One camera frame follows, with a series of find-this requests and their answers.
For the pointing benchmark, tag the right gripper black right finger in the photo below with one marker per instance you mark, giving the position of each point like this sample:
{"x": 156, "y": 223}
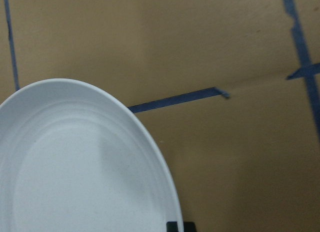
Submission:
{"x": 189, "y": 227}

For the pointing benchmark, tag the light blue plate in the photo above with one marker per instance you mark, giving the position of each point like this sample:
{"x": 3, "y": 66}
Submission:
{"x": 75, "y": 159}

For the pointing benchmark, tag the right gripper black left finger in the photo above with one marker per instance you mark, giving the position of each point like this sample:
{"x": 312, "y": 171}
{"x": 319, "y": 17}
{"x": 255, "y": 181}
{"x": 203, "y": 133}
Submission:
{"x": 172, "y": 227}

